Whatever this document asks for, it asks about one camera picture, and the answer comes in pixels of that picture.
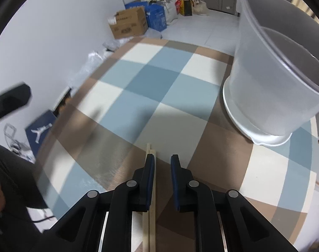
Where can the black yellow paper bag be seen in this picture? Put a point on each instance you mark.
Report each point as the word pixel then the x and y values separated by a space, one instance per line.
pixel 187 8

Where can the person's dark trouser leg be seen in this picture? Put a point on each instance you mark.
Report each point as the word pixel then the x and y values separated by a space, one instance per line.
pixel 17 183

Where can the checkered blue brown mat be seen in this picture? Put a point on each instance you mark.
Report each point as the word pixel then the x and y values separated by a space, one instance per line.
pixel 162 84

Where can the brown cardboard box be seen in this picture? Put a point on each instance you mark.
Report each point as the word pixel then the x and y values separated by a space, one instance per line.
pixel 128 23

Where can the blue cardboard box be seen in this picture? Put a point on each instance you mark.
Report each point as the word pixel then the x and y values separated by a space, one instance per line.
pixel 156 18

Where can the grey plastic mailer bags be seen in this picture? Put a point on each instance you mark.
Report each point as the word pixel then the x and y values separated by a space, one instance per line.
pixel 114 43

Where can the blue shoe box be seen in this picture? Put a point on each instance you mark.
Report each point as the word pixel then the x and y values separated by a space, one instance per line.
pixel 40 131

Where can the clear crumpled plastic bag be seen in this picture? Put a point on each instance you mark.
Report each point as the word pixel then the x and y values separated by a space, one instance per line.
pixel 92 57

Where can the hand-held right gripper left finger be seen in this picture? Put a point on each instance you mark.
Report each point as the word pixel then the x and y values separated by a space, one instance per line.
pixel 151 178

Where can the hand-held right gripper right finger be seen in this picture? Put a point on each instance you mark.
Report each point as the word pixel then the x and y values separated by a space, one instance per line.
pixel 175 178

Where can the white plastic utensil holder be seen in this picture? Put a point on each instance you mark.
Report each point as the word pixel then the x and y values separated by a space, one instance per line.
pixel 254 71

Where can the red snack bag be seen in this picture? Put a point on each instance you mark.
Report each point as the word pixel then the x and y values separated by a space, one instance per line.
pixel 178 5

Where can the white plastic bag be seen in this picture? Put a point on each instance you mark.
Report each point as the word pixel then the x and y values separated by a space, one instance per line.
pixel 171 11

